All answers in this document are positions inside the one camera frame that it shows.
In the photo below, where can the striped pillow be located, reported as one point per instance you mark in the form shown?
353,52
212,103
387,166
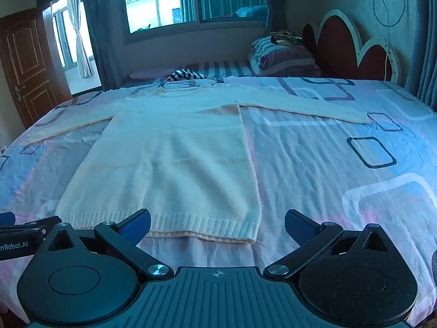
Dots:
286,58

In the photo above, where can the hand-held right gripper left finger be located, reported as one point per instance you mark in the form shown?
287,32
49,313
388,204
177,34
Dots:
136,226

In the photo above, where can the blue cushion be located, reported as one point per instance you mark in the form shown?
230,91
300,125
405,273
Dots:
252,11

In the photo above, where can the patterned pink blue bed cover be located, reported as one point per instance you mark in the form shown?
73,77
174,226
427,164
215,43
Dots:
324,184

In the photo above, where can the red white black striped garment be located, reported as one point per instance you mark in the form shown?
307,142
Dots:
184,75

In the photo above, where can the brown wooden door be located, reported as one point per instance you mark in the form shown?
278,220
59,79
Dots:
30,68

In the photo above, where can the sliding glass window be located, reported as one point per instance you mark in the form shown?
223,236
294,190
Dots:
160,0

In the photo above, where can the striped bed sheet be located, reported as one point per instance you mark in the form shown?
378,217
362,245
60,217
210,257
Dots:
228,68

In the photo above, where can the grey striped curtain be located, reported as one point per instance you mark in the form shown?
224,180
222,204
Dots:
428,47

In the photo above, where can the gold black patterned cloth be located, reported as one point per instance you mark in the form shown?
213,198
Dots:
285,37

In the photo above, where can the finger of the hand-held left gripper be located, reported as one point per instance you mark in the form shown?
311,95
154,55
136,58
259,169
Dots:
6,218
44,221

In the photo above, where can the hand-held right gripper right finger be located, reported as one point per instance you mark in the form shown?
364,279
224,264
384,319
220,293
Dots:
300,227

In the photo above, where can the grey blue curtain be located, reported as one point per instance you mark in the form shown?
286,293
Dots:
276,3
99,27

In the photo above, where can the red white scalloped headboard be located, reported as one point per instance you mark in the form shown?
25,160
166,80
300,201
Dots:
338,44

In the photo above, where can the cream knit sweater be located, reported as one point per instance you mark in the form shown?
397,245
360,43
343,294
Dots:
170,157

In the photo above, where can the pink pillow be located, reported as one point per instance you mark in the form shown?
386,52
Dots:
150,74

